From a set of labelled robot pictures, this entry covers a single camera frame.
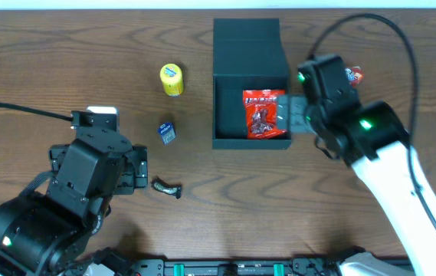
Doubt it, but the red Hacks candy bag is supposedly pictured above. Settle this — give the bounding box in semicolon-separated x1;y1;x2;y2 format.
242;90;287;140

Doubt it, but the black gift box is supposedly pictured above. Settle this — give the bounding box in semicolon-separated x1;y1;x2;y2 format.
212;18;291;150

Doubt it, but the red Hello Panda box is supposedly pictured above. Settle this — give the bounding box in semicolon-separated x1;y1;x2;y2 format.
345;67;364;87

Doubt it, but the yellow round container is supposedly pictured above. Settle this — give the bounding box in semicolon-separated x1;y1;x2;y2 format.
159;64;184;97

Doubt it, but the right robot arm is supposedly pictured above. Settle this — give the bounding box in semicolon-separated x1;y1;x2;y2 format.
277;55;436;275

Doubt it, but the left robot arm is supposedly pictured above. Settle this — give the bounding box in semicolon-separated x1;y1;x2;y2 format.
0;134;147;275

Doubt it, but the blue Eclipse gum pack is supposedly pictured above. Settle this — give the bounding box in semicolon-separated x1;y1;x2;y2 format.
158;122;176;145

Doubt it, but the dark wrapped candy bar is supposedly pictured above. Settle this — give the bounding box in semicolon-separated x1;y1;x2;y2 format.
151;178;182;199

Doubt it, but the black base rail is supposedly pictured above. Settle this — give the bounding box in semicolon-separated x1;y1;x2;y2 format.
62;248;414;276

